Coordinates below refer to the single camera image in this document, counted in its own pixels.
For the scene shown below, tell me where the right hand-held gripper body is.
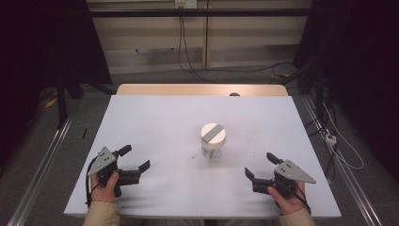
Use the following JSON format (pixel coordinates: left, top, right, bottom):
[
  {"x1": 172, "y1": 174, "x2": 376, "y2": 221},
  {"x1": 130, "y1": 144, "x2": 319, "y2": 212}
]
[{"x1": 251, "y1": 159, "x2": 317, "y2": 200}]

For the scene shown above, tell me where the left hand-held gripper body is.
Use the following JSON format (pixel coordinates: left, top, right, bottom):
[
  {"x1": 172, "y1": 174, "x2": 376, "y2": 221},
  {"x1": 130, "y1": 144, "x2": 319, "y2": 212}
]
[{"x1": 87, "y1": 146, "x2": 141, "y2": 198}]

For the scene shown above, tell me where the clear plastic jar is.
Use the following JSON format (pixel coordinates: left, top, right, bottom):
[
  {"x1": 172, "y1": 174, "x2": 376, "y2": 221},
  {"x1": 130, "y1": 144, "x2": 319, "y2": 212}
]
[{"x1": 201, "y1": 142, "x2": 222, "y2": 159}]

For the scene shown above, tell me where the white lid with grey handle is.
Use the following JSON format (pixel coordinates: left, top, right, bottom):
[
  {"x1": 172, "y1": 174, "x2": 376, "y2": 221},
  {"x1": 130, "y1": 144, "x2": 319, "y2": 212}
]
[{"x1": 200, "y1": 122, "x2": 227, "y2": 149}]

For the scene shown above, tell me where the person's right hand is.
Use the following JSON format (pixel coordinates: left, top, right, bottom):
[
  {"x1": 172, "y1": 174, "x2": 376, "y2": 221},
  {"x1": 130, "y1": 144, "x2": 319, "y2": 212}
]
[{"x1": 267, "y1": 181, "x2": 308, "y2": 217}]

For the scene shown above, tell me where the person's left hand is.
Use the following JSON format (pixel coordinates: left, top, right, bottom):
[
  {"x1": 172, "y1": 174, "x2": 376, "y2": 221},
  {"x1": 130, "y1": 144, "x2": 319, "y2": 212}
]
[{"x1": 89, "y1": 171, "x2": 120, "y2": 204}]

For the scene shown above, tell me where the white board sheet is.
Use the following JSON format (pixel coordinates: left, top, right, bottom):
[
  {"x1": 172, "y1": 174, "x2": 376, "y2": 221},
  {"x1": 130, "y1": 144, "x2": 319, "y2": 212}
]
[{"x1": 63, "y1": 94, "x2": 343, "y2": 219}]

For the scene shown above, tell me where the black metal stand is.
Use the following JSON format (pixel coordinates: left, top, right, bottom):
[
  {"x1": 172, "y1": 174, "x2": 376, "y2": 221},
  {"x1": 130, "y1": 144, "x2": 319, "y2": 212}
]
[{"x1": 56, "y1": 72, "x2": 83, "y2": 130}]

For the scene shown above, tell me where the wooden table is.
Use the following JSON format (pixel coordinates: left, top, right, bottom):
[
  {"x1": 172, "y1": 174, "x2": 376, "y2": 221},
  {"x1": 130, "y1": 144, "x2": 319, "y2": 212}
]
[{"x1": 116, "y1": 83, "x2": 289, "y2": 97}]

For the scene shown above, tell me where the black curtain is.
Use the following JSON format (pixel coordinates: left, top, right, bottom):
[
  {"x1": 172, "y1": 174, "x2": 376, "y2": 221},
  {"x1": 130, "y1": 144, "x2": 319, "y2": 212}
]
[
  {"x1": 293, "y1": 0, "x2": 399, "y2": 183},
  {"x1": 0, "y1": 0, "x2": 113, "y2": 170}
]

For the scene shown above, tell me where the right hand-held gripper black cable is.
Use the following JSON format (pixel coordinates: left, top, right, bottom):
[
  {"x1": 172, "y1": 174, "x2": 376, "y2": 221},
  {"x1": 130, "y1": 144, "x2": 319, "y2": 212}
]
[{"x1": 279, "y1": 182, "x2": 312, "y2": 215}]

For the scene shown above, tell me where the hand-held gripper black cable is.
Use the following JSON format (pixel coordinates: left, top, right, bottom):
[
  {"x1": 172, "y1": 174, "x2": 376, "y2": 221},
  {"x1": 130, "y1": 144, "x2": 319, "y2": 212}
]
[
  {"x1": 279, "y1": 182, "x2": 312, "y2": 215},
  {"x1": 85, "y1": 156, "x2": 102, "y2": 208}
]

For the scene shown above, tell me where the left hand-held gripper black cable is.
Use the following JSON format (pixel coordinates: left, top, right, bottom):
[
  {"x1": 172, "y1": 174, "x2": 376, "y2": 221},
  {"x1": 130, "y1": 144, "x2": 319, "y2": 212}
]
[{"x1": 85, "y1": 156, "x2": 102, "y2": 208}]

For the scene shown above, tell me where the white cable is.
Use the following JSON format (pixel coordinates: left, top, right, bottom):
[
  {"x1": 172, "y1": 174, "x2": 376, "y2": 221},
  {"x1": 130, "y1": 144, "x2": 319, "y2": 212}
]
[{"x1": 323, "y1": 103, "x2": 365, "y2": 171}]

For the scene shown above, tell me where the aluminium floor rail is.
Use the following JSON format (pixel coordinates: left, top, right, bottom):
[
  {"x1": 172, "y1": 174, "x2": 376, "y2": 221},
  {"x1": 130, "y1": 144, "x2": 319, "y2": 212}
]
[
  {"x1": 6, "y1": 116, "x2": 74, "y2": 226},
  {"x1": 300, "y1": 95, "x2": 384, "y2": 226}
]

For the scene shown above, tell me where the black floor cable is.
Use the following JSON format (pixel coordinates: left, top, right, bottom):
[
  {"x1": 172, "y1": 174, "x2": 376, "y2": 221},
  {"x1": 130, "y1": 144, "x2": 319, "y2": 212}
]
[{"x1": 182, "y1": 61, "x2": 295, "y2": 74}]

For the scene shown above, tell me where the black hanging wall cable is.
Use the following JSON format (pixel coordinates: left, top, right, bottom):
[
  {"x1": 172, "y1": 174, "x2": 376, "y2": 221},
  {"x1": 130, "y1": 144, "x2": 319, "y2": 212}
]
[{"x1": 177, "y1": 15, "x2": 220, "y2": 85}]

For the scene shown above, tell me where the black horizontal frame bar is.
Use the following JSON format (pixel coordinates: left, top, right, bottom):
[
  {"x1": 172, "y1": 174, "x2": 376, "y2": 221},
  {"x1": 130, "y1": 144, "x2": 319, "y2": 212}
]
[{"x1": 88, "y1": 8, "x2": 314, "y2": 18}]

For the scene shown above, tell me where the white wall socket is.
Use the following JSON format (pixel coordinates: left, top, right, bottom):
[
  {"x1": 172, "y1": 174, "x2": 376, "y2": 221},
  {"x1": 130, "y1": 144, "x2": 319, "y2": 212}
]
[{"x1": 174, "y1": 0, "x2": 198, "y2": 9}]

